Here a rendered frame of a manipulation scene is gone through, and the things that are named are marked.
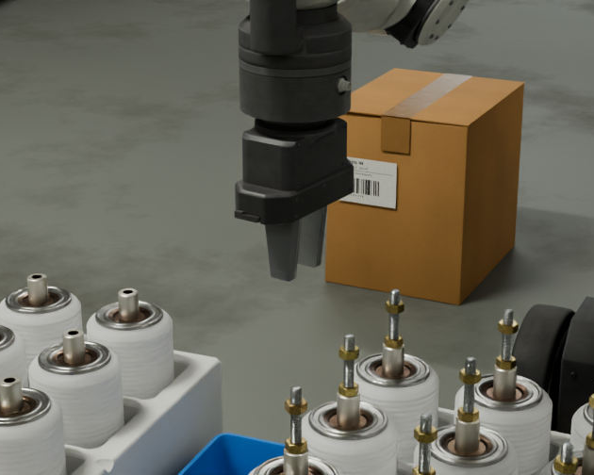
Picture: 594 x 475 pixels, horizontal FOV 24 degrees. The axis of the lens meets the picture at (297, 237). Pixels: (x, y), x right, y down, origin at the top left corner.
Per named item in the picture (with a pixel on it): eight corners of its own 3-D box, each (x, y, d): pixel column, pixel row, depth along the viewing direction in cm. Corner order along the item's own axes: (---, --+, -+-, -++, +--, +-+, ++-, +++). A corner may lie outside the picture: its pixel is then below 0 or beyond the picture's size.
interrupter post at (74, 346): (71, 354, 145) (69, 326, 144) (90, 358, 144) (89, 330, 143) (58, 364, 143) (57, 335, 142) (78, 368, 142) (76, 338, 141)
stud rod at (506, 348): (510, 379, 136) (514, 308, 133) (509, 383, 135) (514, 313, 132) (500, 378, 136) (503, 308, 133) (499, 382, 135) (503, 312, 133)
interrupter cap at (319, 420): (318, 447, 127) (318, 440, 126) (301, 409, 133) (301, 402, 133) (397, 438, 128) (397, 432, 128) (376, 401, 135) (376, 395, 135)
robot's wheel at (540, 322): (538, 417, 185) (548, 279, 177) (575, 424, 183) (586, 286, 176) (495, 488, 168) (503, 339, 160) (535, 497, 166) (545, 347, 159)
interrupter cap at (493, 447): (413, 435, 128) (413, 429, 128) (486, 425, 131) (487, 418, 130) (444, 476, 122) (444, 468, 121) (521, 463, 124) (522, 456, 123)
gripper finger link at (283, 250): (269, 272, 113) (269, 202, 111) (301, 281, 112) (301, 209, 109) (257, 278, 112) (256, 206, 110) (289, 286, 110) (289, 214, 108)
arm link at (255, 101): (293, 171, 119) (293, 35, 114) (388, 191, 114) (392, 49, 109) (203, 211, 109) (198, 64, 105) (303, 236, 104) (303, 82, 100)
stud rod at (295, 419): (294, 461, 121) (294, 384, 118) (304, 464, 120) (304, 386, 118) (288, 466, 120) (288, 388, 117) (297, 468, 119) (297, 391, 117)
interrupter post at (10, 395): (8, 402, 135) (6, 372, 134) (29, 407, 134) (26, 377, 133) (-6, 414, 133) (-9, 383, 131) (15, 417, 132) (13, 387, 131)
